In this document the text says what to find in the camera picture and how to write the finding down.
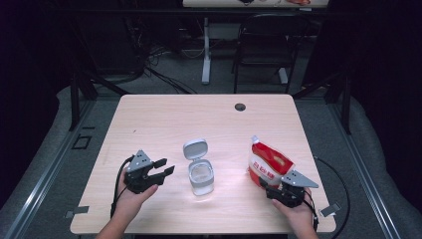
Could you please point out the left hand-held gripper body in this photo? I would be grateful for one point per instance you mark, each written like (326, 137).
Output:
(142, 181)

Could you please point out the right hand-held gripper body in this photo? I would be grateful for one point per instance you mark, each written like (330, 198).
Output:
(288, 195)

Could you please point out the red and white spouted pouch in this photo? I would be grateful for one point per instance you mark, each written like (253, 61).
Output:
(270, 162)

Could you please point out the white jar with hinged lid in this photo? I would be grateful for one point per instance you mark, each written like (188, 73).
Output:
(200, 172)

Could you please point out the person's left hand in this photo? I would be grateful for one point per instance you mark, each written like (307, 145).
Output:
(132, 202)

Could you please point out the person's right hand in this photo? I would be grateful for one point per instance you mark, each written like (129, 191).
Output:
(298, 217)

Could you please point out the black table grommet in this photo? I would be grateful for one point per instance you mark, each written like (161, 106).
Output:
(240, 107)

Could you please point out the black metal stand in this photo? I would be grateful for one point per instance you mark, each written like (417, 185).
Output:
(74, 99)
(346, 103)

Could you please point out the white table foot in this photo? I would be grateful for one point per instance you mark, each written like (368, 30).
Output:
(283, 76)

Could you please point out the white table leg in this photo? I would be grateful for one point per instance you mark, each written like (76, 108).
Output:
(206, 53)

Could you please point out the black folding chair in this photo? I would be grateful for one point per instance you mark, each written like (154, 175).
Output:
(270, 43)

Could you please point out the orange item on background table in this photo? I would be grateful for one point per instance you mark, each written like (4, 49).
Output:
(298, 1)

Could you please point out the aluminium floor rail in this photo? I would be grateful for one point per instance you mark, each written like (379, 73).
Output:
(46, 179)
(371, 195)

